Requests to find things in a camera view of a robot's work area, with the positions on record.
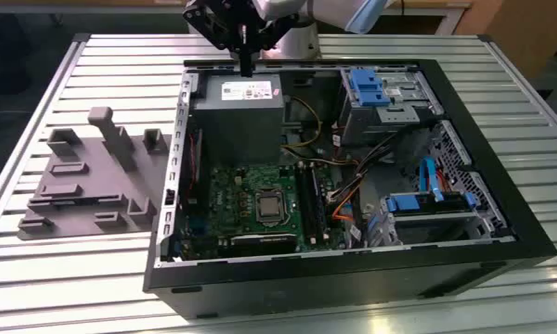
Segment RAM stick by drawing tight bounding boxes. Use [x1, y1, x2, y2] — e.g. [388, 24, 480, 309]
[31, 196, 124, 206]
[305, 161, 329, 241]

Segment long RAM slot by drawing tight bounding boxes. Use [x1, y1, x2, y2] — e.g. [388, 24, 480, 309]
[292, 160, 317, 245]

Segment grey power supply unit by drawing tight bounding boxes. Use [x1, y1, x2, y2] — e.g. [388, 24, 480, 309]
[188, 71, 287, 166]

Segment blue drive latch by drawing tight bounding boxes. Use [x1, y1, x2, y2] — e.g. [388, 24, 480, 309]
[351, 69, 392, 107]

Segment silver drive cage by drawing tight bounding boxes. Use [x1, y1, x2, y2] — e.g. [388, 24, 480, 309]
[339, 67, 447, 147]

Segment white framed wooden desk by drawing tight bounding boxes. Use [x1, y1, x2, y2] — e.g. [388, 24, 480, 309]
[380, 0, 476, 35]

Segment green motherboard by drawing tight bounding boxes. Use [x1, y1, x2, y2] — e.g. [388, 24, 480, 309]
[179, 161, 353, 260]

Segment grey parts rack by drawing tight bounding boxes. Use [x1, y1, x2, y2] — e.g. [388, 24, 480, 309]
[17, 106, 176, 241]

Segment silver CPU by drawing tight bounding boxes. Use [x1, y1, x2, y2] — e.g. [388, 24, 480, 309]
[259, 198, 283, 216]

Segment blue expansion slot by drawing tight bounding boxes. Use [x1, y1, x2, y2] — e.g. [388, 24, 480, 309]
[188, 216, 207, 239]

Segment brown wooden cabinet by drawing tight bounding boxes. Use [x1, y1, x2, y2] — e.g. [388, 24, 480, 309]
[455, 0, 557, 84]

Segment black graphics card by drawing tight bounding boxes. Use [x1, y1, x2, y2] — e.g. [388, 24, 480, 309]
[216, 233, 299, 259]

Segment rear port connectors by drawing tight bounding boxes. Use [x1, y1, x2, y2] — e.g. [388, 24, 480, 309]
[164, 239, 188, 262]

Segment hard disk in blue carrier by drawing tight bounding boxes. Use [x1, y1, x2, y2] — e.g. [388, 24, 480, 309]
[383, 191, 477, 214]

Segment silver disk bay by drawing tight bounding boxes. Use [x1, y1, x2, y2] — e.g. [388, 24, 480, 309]
[380, 193, 507, 244]

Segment black PC case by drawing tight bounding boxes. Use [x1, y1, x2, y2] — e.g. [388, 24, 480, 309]
[141, 58, 557, 319]

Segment yellow black wires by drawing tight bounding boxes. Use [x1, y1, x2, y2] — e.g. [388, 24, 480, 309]
[280, 96, 360, 166]

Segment black flat wires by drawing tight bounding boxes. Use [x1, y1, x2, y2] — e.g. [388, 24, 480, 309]
[333, 118, 440, 202]

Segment orange red wires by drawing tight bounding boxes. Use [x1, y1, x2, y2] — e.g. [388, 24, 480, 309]
[332, 198, 355, 223]

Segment blue flat wire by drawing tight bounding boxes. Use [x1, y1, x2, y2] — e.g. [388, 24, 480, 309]
[419, 157, 447, 202]

